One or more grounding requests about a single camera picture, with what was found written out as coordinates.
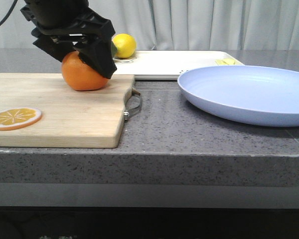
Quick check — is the wooden cutting board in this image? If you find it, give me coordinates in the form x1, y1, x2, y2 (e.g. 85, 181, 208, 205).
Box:
0, 73, 135, 148

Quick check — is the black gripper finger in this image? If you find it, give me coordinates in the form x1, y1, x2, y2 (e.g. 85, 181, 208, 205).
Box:
33, 35, 74, 62
74, 38, 117, 79

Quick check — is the dark green lime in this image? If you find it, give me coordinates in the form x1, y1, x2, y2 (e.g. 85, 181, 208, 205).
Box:
111, 42, 118, 58

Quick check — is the cream rectangular tray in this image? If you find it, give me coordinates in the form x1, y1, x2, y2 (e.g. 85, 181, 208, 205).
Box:
114, 50, 243, 80

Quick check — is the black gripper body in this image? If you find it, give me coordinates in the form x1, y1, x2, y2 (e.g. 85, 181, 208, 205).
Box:
20, 0, 115, 49

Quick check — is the black cable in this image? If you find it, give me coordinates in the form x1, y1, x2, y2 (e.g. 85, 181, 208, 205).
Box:
0, 0, 18, 34

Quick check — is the orange slice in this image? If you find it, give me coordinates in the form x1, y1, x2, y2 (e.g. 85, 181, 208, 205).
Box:
0, 108, 42, 131

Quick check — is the grey curtain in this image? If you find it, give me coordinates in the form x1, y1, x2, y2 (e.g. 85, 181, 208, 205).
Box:
0, 0, 299, 51

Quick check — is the yellow lemon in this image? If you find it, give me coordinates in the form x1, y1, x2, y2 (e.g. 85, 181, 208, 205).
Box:
112, 33, 137, 58

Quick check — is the yellow-green plastic spoon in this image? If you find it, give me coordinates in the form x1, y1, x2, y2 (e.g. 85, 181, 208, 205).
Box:
222, 58, 241, 65

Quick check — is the yellow-green plastic fork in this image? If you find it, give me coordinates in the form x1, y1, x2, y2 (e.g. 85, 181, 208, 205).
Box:
215, 59, 227, 65

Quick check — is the light blue plate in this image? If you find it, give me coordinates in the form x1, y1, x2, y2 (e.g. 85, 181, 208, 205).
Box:
177, 66, 299, 127

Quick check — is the metal board handle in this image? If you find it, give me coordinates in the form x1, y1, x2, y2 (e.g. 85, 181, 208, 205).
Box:
123, 88, 143, 121

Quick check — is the orange mandarin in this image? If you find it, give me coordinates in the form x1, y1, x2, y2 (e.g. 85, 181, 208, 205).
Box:
61, 51, 109, 91

